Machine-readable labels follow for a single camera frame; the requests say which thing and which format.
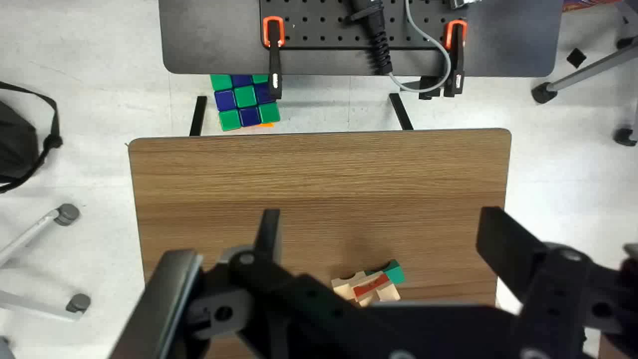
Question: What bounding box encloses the black pegboard cart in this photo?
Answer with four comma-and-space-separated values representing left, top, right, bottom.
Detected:
158, 0, 565, 77

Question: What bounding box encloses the green blue puzzle cube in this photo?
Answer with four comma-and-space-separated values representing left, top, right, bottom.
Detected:
210, 69, 283, 133

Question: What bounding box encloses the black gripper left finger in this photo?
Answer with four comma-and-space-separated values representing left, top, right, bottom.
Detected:
254, 207, 283, 263

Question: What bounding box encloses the black ribbed cable connector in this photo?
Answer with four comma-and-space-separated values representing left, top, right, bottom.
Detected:
343, 0, 395, 75

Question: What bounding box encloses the orange black bar clamp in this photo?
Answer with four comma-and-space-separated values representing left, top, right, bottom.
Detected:
260, 13, 289, 101
417, 17, 471, 101

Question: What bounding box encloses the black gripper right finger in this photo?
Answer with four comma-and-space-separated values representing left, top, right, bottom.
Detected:
475, 205, 561, 307

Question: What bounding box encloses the natural wooden arch block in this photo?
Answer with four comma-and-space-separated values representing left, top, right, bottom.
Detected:
367, 281, 403, 307

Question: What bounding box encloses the red building block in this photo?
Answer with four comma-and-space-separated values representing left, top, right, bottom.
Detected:
351, 281, 385, 299

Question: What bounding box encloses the green building block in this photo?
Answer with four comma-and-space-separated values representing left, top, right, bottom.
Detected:
381, 259, 409, 287

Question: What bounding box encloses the natural wooden cube block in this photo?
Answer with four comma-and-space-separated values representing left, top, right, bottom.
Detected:
331, 269, 367, 305

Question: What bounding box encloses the thin grey cable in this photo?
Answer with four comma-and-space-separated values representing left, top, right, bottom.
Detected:
387, 0, 455, 95

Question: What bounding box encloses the black bag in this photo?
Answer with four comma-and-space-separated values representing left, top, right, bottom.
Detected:
0, 79, 66, 195

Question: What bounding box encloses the grey office chair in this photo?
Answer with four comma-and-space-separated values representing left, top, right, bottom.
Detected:
531, 37, 638, 147
0, 201, 94, 359

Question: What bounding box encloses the black floor tape square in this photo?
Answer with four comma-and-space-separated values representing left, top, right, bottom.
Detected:
565, 45, 590, 69

